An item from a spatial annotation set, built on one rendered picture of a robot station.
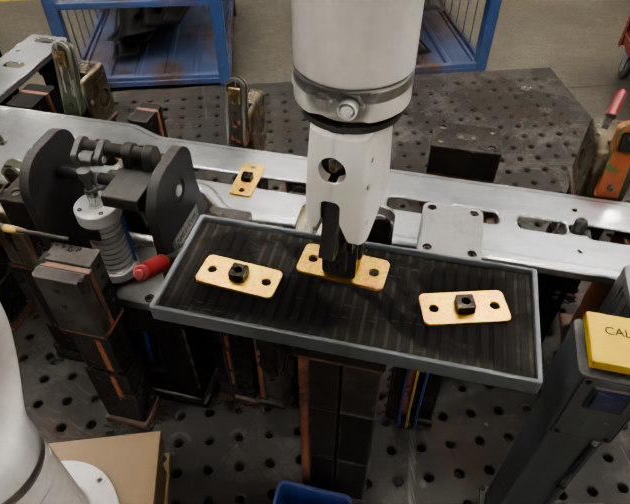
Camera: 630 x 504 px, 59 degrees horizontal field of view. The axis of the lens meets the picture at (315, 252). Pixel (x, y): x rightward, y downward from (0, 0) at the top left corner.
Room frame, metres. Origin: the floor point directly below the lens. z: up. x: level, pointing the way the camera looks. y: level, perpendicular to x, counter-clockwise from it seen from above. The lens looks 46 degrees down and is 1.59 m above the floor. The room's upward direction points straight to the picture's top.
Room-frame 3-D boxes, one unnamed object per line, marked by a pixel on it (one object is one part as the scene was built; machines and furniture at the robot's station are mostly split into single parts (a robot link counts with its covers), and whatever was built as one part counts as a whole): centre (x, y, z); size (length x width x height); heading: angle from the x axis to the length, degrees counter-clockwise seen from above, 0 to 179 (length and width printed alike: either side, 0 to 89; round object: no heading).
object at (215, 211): (0.54, 0.13, 0.89); 0.13 x 0.11 x 0.38; 167
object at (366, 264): (0.36, -0.03, 1.20); 0.08 x 0.04 x 0.01; 72
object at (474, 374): (0.36, -0.03, 1.16); 0.37 x 0.14 x 0.02; 77
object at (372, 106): (0.36, -0.03, 1.39); 0.09 x 0.08 x 0.03; 162
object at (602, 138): (0.79, -0.50, 0.88); 0.15 x 0.11 x 0.36; 167
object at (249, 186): (0.74, 0.11, 1.01); 0.08 x 0.04 x 0.01; 166
